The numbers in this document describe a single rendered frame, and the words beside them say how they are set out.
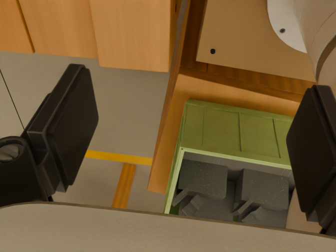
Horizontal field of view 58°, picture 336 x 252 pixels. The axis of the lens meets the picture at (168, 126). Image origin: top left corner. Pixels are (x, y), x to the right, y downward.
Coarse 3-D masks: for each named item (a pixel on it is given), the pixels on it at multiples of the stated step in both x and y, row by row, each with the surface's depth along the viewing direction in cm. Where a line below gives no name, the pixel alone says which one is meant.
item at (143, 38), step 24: (96, 0) 50; (120, 0) 50; (144, 0) 50; (168, 0) 49; (96, 24) 54; (120, 24) 53; (144, 24) 52; (168, 24) 52; (120, 48) 56; (144, 48) 56; (168, 48) 55
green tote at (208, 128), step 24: (192, 120) 71; (216, 120) 72; (240, 120) 73; (264, 120) 74; (288, 120) 75; (192, 144) 65; (216, 144) 67; (240, 144) 67; (264, 144) 69; (288, 168) 65; (168, 192) 80
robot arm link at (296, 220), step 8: (328, 48) 28; (320, 56) 29; (328, 56) 28; (320, 64) 29; (328, 64) 27; (320, 72) 29; (328, 72) 27; (320, 80) 29; (328, 80) 27; (296, 192) 24; (296, 200) 23; (296, 208) 23; (288, 216) 24; (296, 216) 22; (304, 216) 22; (288, 224) 23; (296, 224) 22; (304, 224) 21; (312, 224) 21
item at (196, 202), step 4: (196, 196) 80; (192, 200) 80; (196, 200) 80; (200, 200) 80; (188, 204) 83; (192, 204) 83; (196, 204) 80; (200, 204) 79; (184, 208) 82; (188, 208) 82; (192, 208) 82; (196, 208) 82; (184, 212) 83; (188, 212) 82; (192, 212) 82
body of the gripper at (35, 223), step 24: (0, 216) 7; (24, 216) 7; (48, 216) 7; (72, 216) 7; (96, 216) 7; (120, 216) 7; (144, 216) 7; (168, 216) 7; (0, 240) 6; (24, 240) 6; (48, 240) 6; (72, 240) 6; (96, 240) 6; (120, 240) 6; (144, 240) 6; (168, 240) 6; (192, 240) 6; (216, 240) 6; (240, 240) 6; (264, 240) 6; (288, 240) 6; (312, 240) 6
